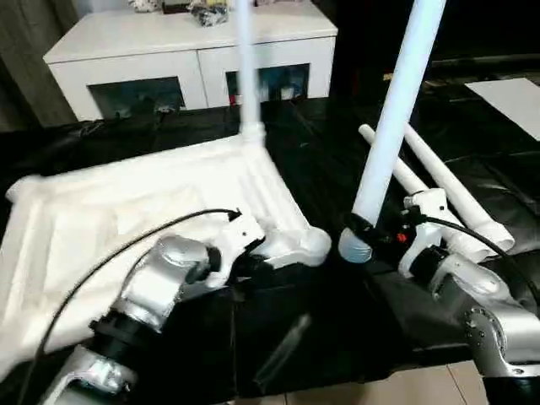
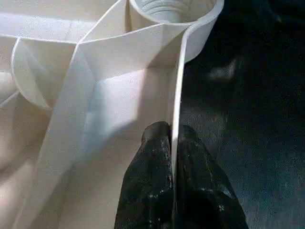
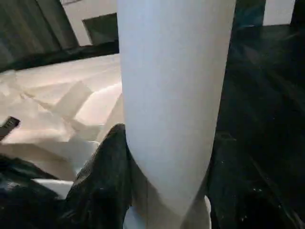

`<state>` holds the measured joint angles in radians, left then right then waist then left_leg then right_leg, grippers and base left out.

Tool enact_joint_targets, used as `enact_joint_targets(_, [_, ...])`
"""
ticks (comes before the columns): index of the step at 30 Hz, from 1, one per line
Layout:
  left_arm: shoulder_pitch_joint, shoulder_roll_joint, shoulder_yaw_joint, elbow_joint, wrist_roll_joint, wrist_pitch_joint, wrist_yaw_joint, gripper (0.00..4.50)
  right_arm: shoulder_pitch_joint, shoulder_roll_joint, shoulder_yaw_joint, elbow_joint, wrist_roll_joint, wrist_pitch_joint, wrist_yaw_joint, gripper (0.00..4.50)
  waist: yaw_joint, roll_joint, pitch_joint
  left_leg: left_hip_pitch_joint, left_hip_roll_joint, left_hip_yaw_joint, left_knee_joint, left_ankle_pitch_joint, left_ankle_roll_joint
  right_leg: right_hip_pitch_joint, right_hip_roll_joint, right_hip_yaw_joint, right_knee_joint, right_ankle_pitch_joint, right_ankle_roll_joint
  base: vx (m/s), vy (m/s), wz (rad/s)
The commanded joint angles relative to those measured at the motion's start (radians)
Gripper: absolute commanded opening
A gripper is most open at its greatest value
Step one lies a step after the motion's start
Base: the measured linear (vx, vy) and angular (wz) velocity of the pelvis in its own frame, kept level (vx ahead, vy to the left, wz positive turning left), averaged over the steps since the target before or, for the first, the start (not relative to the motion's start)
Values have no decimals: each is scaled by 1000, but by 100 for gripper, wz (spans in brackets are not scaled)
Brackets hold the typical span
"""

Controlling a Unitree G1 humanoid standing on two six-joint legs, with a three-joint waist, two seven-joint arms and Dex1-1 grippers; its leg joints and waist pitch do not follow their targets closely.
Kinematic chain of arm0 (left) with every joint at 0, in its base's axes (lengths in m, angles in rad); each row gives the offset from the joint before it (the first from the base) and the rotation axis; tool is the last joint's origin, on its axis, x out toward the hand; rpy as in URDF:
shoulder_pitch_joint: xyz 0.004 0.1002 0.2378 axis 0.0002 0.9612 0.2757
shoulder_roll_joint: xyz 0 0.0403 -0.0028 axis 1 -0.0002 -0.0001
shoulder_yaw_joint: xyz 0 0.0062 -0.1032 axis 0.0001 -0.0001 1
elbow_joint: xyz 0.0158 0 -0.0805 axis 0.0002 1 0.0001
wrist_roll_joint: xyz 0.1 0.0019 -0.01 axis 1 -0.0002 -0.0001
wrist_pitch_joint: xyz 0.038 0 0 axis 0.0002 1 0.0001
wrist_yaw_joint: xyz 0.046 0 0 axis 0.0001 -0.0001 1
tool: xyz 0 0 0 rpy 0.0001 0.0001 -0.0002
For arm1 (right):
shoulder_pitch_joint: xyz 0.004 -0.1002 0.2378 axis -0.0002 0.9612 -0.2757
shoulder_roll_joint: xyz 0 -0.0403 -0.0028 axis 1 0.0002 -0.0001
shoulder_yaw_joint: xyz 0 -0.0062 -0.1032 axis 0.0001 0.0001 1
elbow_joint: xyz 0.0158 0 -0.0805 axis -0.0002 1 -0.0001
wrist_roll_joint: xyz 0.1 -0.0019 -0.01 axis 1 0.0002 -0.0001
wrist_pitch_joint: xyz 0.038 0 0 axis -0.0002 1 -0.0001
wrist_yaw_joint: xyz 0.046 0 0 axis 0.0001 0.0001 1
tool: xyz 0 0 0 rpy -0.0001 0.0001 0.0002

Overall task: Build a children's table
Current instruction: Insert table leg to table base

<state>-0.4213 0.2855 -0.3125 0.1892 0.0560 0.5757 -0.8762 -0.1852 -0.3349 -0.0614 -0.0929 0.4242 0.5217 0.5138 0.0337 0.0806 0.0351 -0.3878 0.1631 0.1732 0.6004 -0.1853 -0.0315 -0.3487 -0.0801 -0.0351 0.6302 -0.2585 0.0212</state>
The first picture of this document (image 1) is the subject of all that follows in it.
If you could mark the white plastic table leg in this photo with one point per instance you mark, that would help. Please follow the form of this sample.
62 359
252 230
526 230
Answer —
411 173
455 185
392 105
249 63

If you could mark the white plastic table top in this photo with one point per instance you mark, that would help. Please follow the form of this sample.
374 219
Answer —
126 202

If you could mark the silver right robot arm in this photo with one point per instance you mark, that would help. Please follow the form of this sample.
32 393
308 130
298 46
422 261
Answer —
476 295

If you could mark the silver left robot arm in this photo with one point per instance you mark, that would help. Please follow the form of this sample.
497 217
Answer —
160 278

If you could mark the black work mat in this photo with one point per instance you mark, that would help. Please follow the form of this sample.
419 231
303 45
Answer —
316 316

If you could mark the small yellow-brown block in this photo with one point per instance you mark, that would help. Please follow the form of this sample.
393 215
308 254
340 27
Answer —
387 77

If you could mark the white flat board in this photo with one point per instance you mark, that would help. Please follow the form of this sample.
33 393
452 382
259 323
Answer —
510 105

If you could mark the white cabinet with glass doors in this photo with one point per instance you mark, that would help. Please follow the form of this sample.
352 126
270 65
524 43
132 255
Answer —
169 42

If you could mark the small dark box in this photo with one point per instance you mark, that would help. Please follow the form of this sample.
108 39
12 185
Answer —
176 6

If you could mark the grey curtain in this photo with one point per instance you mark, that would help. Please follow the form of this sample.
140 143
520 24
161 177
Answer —
29 63

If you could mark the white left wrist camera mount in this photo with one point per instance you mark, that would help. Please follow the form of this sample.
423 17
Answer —
236 240

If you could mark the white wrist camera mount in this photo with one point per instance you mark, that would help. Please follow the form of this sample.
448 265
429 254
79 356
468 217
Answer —
236 240
426 219

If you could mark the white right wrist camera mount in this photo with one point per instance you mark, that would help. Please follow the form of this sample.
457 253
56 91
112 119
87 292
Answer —
426 219

